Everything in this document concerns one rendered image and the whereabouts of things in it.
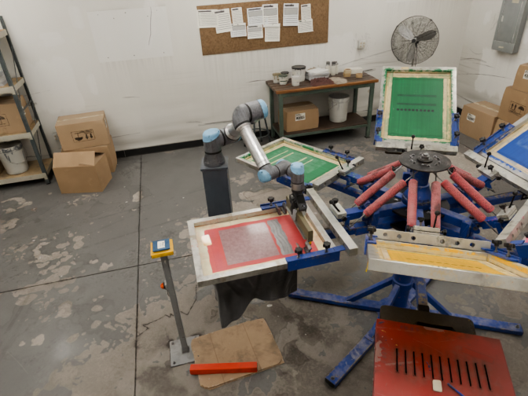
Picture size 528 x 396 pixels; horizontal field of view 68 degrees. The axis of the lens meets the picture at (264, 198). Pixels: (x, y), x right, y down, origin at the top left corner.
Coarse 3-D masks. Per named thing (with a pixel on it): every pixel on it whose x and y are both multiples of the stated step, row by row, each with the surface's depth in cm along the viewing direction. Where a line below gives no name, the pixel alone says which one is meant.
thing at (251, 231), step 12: (288, 216) 254; (216, 228) 246; (228, 228) 246; (240, 228) 245; (252, 228) 244; (264, 228) 244; (288, 228) 242; (216, 240) 235; (228, 240) 234; (240, 240) 234; (252, 240) 233
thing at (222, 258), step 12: (264, 240) 233; (276, 240) 232; (288, 240) 232; (300, 240) 231; (216, 252) 225; (228, 252) 225; (240, 252) 224; (252, 252) 224; (264, 252) 223; (276, 252) 223; (216, 264) 217; (228, 264) 216; (240, 264) 216; (252, 264) 215
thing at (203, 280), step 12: (216, 216) 251; (228, 216) 251; (240, 216) 253; (252, 216) 255; (312, 216) 246; (192, 228) 241; (192, 240) 230; (324, 240) 225; (192, 252) 221; (264, 264) 209; (276, 264) 209; (204, 276) 204; (216, 276) 203; (228, 276) 203; (240, 276) 205
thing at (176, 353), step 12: (156, 252) 228; (168, 252) 228; (168, 264) 238; (168, 276) 243; (168, 288) 247; (180, 324) 266; (180, 336) 271; (192, 336) 292; (180, 348) 283; (180, 360) 275; (192, 360) 274
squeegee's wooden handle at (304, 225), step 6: (288, 198) 244; (288, 204) 244; (300, 216) 226; (300, 222) 225; (306, 222) 221; (300, 228) 227; (306, 228) 216; (306, 234) 217; (312, 234) 215; (312, 240) 218
